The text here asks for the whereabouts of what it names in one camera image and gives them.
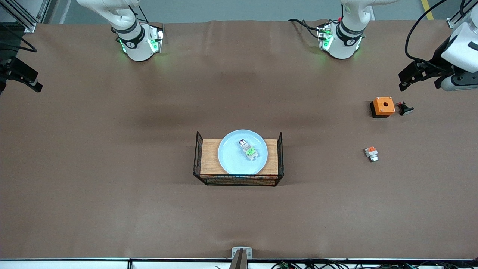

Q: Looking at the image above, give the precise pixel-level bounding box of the red button green contact block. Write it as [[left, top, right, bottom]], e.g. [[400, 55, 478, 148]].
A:
[[238, 139, 260, 161]]

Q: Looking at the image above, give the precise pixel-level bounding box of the light blue round plate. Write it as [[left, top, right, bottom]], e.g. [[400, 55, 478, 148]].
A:
[[218, 129, 269, 175]]

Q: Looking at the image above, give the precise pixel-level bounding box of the green-lit arm base box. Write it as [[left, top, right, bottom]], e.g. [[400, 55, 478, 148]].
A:
[[147, 24, 165, 53], [317, 22, 333, 51]]

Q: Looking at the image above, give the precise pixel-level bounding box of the black push button head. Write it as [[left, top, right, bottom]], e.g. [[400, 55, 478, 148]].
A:
[[396, 101, 415, 116]]

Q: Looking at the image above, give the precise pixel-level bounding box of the brown table cover sheet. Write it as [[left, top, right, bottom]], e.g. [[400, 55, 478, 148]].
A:
[[0, 19, 478, 260]]

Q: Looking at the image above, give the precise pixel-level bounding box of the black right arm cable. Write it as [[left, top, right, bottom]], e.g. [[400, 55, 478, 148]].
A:
[[0, 35, 38, 53]]

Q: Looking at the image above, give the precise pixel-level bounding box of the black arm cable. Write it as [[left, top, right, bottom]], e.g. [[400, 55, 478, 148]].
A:
[[405, 0, 448, 70], [0, 35, 38, 53]]

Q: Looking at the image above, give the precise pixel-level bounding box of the orange button enclosure box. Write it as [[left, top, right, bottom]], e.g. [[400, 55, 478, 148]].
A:
[[370, 96, 396, 118]]

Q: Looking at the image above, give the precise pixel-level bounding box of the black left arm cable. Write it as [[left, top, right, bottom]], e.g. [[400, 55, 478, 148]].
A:
[[405, 0, 448, 70]]

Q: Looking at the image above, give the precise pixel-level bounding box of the aluminium frame profile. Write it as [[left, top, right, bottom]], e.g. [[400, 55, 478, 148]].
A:
[[446, 0, 478, 29], [0, 0, 51, 33]]

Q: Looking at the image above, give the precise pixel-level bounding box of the black base power cable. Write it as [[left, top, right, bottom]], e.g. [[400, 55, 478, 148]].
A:
[[288, 18, 322, 40]]

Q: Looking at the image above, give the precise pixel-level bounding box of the white table edge rail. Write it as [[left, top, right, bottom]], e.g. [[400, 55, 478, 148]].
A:
[[0, 258, 478, 269]]

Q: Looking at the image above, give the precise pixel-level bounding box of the wire basket with wooden top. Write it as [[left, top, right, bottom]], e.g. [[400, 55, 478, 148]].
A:
[[193, 131, 285, 187]]

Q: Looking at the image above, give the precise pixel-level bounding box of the grey metal camera mount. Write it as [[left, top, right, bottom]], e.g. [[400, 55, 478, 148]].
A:
[[229, 247, 253, 269]]

